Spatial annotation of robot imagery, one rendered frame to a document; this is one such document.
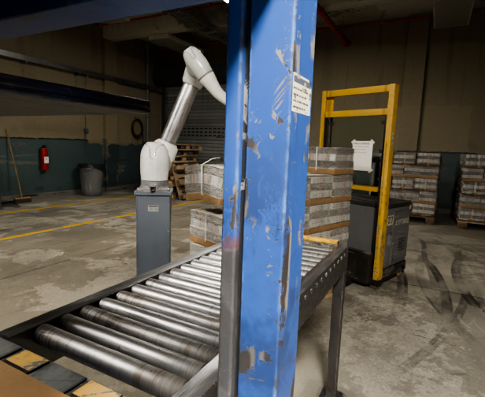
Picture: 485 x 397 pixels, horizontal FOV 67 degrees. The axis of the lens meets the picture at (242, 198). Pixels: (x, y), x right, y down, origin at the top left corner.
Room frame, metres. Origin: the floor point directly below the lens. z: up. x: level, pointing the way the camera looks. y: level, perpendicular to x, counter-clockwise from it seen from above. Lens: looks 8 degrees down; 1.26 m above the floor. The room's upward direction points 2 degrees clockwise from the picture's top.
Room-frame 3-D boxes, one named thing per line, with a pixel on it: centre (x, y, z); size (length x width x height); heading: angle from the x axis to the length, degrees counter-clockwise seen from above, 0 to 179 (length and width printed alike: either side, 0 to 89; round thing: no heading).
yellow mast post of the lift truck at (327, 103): (3.76, -0.82, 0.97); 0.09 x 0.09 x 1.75; 43
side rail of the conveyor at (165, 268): (1.40, 0.25, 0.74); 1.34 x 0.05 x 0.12; 152
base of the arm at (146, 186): (2.09, 0.51, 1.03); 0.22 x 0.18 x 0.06; 9
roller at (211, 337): (0.93, 0.21, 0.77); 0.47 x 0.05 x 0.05; 62
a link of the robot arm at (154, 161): (2.12, 0.51, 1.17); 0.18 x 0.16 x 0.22; 5
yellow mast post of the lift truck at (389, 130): (3.28, -1.27, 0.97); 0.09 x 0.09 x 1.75; 43
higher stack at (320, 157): (3.23, -0.73, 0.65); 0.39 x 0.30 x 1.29; 43
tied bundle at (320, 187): (3.03, -0.51, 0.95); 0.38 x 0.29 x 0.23; 41
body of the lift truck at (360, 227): (3.77, -1.32, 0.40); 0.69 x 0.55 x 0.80; 43
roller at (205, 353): (0.88, 0.24, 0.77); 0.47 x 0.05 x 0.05; 62
